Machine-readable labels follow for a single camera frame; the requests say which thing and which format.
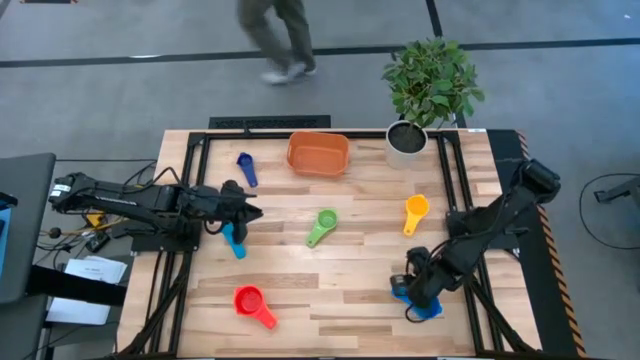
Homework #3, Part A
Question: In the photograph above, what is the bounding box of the white paper sheet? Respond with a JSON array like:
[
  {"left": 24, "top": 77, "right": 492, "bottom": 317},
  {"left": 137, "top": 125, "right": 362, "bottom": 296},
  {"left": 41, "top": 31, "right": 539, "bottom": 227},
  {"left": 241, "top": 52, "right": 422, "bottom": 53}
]
[
  {"left": 63, "top": 255, "right": 129, "bottom": 286},
  {"left": 45, "top": 296, "right": 112, "bottom": 326}
]

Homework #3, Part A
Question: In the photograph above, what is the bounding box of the black floor cable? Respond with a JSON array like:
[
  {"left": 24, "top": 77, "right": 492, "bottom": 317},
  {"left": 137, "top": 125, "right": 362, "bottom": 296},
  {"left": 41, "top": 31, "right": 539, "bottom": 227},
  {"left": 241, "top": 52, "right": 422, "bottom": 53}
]
[{"left": 578, "top": 172, "right": 640, "bottom": 251}]

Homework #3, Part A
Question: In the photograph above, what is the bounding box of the light blue measuring cup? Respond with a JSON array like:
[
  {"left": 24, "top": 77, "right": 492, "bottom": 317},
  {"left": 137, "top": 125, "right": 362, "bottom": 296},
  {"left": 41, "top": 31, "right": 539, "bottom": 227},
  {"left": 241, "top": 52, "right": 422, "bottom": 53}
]
[{"left": 221, "top": 222, "right": 248, "bottom": 260}]

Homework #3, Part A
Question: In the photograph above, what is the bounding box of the grey stand foot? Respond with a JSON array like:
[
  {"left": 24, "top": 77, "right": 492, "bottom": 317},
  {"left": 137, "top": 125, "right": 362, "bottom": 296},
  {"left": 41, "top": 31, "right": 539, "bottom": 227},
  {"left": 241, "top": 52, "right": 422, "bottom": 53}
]
[{"left": 593, "top": 175, "right": 640, "bottom": 209}]

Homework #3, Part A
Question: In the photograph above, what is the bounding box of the green leafy plant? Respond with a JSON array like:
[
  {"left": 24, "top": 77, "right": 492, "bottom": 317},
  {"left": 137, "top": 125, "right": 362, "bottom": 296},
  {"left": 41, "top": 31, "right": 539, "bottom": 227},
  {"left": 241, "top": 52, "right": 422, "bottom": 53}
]
[{"left": 381, "top": 37, "right": 486, "bottom": 131}]

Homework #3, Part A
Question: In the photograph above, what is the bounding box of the green measuring cup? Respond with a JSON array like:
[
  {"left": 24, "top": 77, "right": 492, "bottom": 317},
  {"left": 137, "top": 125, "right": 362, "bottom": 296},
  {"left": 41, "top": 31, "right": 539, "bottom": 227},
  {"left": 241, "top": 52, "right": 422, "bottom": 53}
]
[{"left": 305, "top": 208, "right": 340, "bottom": 249}]

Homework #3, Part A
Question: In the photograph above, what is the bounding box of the black floor grille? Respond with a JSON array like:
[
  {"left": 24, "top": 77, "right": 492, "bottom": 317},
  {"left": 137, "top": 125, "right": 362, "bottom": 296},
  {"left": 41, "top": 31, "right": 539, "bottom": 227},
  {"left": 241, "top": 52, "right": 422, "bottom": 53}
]
[{"left": 208, "top": 114, "right": 332, "bottom": 130}]

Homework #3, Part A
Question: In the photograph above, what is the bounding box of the yellow measuring cup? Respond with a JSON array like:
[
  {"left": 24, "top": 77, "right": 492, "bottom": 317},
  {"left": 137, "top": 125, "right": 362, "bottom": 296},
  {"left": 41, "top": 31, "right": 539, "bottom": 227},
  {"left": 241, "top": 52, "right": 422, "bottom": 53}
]
[{"left": 402, "top": 193, "right": 431, "bottom": 237}]

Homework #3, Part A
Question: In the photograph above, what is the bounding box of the grey desk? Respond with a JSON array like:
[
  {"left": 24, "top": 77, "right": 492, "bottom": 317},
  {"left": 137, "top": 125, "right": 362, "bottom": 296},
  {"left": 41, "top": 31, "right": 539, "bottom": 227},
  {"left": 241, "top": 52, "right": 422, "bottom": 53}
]
[{"left": 0, "top": 152, "right": 57, "bottom": 305}]

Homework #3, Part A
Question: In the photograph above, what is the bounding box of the white plant pot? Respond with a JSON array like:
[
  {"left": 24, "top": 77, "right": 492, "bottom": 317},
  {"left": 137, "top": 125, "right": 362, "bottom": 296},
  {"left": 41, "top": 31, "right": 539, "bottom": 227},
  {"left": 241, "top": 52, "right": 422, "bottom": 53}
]
[{"left": 384, "top": 119, "right": 430, "bottom": 170}]

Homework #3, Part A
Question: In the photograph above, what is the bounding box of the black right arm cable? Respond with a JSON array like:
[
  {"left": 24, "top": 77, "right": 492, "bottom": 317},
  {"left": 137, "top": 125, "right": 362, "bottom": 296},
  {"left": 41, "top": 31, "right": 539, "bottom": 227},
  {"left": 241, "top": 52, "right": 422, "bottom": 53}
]
[{"left": 403, "top": 303, "right": 427, "bottom": 324}]

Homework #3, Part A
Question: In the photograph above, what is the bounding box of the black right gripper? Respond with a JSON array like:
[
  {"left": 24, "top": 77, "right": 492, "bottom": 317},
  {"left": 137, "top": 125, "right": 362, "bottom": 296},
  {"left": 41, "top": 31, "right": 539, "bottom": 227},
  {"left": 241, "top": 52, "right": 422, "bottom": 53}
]
[{"left": 389, "top": 245, "right": 454, "bottom": 310}]

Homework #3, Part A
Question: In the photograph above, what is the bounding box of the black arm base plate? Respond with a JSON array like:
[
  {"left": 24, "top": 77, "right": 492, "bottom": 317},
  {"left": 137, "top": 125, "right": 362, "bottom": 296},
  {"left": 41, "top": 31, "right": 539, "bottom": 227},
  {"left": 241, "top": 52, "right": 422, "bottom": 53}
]
[
  {"left": 130, "top": 219, "right": 204, "bottom": 253},
  {"left": 446, "top": 209, "right": 521, "bottom": 251}
]

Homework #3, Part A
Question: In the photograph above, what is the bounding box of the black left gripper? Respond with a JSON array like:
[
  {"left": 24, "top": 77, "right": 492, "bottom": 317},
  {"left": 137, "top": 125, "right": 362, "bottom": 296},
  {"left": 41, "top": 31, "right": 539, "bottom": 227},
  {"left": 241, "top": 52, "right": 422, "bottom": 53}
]
[{"left": 217, "top": 179, "right": 264, "bottom": 245}]

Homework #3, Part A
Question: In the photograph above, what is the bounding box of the red measuring cup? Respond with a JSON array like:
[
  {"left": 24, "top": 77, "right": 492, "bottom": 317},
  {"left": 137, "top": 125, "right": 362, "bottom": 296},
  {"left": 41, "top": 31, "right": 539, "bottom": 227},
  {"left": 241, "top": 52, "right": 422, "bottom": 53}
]
[{"left": 232, "top": 284, "right": 279, "bottom": 331}]

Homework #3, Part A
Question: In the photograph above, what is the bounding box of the black desk beam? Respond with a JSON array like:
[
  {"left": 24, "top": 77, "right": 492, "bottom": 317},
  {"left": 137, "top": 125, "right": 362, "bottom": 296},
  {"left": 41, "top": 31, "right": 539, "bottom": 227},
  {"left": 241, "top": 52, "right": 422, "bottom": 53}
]
[{"left": 27, "top": 264, "right": 127, "bottom": 307}]

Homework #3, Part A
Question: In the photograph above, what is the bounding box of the black power adapter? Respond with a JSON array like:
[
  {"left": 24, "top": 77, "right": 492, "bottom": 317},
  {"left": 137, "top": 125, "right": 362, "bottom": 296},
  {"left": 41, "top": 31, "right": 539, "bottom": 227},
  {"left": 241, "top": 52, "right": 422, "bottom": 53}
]
[{"left": 84, "top": 231, "right": 112, "bottom": 254}]

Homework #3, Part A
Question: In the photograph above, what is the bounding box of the orange plastic basket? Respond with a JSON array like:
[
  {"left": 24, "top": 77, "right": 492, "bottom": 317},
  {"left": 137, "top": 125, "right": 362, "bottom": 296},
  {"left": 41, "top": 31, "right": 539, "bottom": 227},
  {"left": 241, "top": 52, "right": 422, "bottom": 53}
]
[{"left": 286, "top": 130, "right": 351, "bottom": 179}]

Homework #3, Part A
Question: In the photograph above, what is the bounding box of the small dark blue measuring cup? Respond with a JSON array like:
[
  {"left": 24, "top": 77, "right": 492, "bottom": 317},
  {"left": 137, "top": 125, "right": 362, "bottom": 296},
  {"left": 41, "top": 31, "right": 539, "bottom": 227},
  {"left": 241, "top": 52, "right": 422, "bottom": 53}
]
[{"left": 236, "top": 152, "right": 260, "bottom": 189}]

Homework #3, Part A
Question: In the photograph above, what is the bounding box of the black hazard-striped edge mat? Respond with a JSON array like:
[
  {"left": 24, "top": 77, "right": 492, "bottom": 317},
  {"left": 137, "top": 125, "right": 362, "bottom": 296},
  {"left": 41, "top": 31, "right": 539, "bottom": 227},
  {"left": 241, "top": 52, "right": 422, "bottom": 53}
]
[{"left": 487, "top": 128, "right": 590, "bottom": 359}]

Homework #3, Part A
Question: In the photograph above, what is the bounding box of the blue box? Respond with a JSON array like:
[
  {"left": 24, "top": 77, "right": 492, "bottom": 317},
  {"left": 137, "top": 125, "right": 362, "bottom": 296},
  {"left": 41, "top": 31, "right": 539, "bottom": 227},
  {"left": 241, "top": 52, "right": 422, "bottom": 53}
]
[{"left": 0, "top": 192, "right": 19, "bottom": 281}]

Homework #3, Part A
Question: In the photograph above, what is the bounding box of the black aluminium table frame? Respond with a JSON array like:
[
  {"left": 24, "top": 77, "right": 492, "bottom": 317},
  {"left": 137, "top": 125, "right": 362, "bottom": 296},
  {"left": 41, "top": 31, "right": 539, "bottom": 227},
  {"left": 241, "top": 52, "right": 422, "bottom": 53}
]
[{"left": 115, "top": 128, "right": 544, "bottom": 360}]

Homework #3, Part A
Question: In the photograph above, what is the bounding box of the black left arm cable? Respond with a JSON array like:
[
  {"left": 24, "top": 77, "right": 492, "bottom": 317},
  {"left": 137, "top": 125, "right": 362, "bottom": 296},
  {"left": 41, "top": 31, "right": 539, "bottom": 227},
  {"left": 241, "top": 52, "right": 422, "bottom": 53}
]
[{"left": 122, "top": 166, "right": 184, "bottom": 196}]

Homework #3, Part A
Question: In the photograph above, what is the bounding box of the person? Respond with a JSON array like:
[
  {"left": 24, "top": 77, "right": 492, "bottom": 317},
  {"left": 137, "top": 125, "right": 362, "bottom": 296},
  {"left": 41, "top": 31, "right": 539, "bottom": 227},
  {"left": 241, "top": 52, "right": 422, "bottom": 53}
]
[{"left": 235, "top": 0, "right": 319, "bottom": 85}]

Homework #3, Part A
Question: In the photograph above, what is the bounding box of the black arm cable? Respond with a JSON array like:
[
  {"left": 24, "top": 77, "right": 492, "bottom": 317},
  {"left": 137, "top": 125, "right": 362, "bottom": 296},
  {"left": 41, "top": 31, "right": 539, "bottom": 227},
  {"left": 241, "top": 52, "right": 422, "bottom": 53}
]
[
  {"left": 122, "top": 166, "right": 184, "bottom": 196},
  {"left": 403, "top": 303, "right": 427, "bottom": 324}
]

